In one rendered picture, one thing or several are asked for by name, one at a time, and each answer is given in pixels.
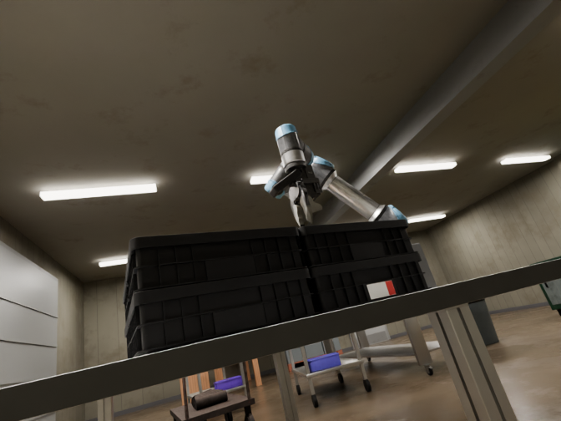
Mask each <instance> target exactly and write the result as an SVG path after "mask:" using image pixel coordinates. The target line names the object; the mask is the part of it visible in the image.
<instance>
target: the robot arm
mask: <svg viewBox="0 0 561 421"><path fill-rule="evenodd" d="M297 133H298V132H297V131H296V127H295V126H294V125H293V124H283V125H281V126H280V127H278V128H277V129H276V131H275V137H276V142H277V144H278V148H279V151H280V157H281V159H282V162H281V164H280V165H279V167H278V168H277V170H276V171H275V173H274V174H273V175H272V176H271V178H270V179H269V180H268V182H267V184H266V185H265V190H266V191H267V192H268V193H270V195H271V196H272V197H273V198H276V199H280V198H281V197H282V196H283V195H286V196H288V198H289V199H290V200H291V209H292V212H293V215H294V217H295V218H296V221H297V223H298V225H299V226H300V227H302V226H305V224H304V222H306V221H309V222H310V223H311V224H312V225H313V215H312V214H314V213H316V212H318V211H321V210H322V206H321V205H320V204H317V203H315V202H314V201H315V200H316V198H317V197H318V196H319V195H320V194H321V193H323V190H328V191H329V192H330V193H332V194H333V195H334V196H335V197H337V198H338V199H340V200H341V201H343V202H344V203H346V204H347V205H348V206H350V207H351V208H352V209H353V210H355V211H357V212H358V213H360V214H361V215H362V216H364V217H366V218H367V219H368V220H369V221H390V220H403V219H405V220H406V221H407V224H408V219H407V218H406V217H405V216H404V215H403V214H402V213H401V212H400V211H399V210H398V209H397V208H395V207H394V206H393V205H389V206H386V205H379V204H377V203H376V202H375V201H374V200H372V199H371V198H369V197H368V196H366V195H364V194H363V193H362V192H360V191H359V190H358V189H356V188H355V187H353V186H352V185H350V184H349V183H347V182H346V181H344V180H343V179H342V178H341V177H339V176H338V175H337V173H336V170H334V167H335V166H334V165H333V164H332V163H330V162H329V161H327V160H324V159H322V158H321V157H318V156H314V154H313V152H312V151H311V149H310V147H309V146H307V145H306V144H305V143H304V142H303V141H302V139H301V138H300V137H299V136H298V134H297ZM298 203H300V204H298Z"/></svg>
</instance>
